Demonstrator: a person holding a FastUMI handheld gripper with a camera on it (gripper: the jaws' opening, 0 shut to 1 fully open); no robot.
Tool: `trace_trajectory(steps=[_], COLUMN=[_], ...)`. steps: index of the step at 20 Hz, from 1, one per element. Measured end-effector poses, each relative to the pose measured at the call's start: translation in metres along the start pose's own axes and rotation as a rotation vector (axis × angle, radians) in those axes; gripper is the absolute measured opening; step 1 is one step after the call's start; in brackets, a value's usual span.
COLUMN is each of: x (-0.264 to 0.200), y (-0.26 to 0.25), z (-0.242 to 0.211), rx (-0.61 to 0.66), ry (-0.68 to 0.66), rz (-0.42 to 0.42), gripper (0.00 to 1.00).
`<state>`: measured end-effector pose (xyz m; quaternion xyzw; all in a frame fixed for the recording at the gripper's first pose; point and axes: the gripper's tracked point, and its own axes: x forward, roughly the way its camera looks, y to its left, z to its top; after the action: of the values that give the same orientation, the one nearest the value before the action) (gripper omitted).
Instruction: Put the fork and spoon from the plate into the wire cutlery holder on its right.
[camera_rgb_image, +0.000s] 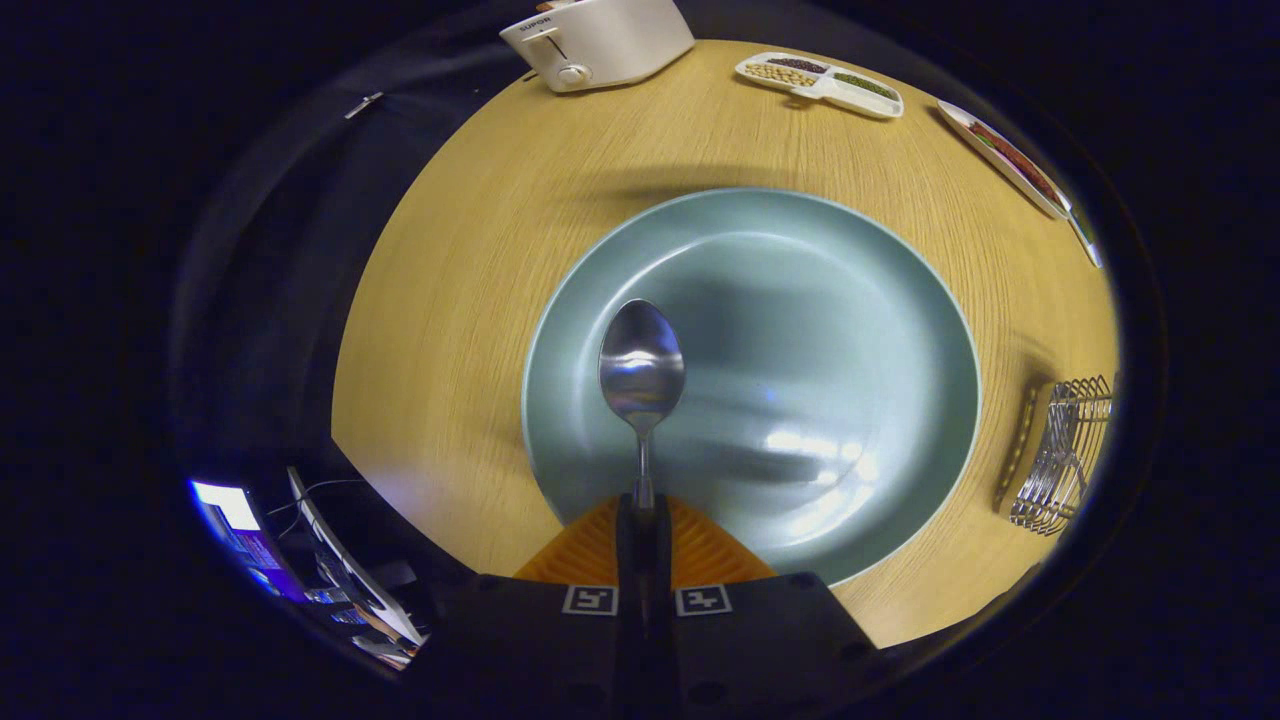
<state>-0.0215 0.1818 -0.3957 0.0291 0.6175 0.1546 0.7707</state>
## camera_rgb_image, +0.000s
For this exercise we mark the white-edged laptop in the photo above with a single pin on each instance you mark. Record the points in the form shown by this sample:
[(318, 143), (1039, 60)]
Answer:
[(345, 570)]

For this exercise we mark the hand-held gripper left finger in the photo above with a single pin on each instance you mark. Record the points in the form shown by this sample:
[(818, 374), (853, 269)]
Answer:
[(630, 570)]

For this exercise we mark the green mung beans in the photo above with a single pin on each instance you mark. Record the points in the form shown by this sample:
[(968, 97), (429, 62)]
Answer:
[(865, 84)]

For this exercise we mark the white clip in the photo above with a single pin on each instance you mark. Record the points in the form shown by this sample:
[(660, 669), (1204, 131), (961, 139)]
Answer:
[(364, 105)]

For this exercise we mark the teal round plate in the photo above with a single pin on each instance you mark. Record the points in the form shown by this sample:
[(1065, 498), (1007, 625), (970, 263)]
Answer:
[(800, 330)]

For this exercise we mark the dark red beans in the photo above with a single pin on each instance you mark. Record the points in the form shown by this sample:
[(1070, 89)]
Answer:
[(798, 64)]

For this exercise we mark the brown meat piece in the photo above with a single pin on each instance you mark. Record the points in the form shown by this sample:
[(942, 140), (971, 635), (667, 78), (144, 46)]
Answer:
[(1015, 158)]

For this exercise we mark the white toaster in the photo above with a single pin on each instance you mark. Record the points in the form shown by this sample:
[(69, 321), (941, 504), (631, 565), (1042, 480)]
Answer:
[(610, 40)]

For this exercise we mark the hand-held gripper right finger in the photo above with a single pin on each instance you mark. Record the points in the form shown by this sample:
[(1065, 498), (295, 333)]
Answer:
[(657, 570)]

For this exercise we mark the white divided dish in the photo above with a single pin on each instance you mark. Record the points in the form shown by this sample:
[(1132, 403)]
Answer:
[(850, 98)]

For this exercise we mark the white square coaster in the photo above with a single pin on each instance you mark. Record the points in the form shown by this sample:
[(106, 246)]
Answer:
[(1087, 240)]

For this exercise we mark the yellow soybeans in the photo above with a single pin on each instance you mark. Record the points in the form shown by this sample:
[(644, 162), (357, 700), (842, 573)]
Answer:
[(775, 73)]

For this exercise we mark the white oval food plate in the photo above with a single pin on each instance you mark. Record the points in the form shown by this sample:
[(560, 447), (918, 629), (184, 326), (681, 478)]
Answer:
[(1005, 165)]

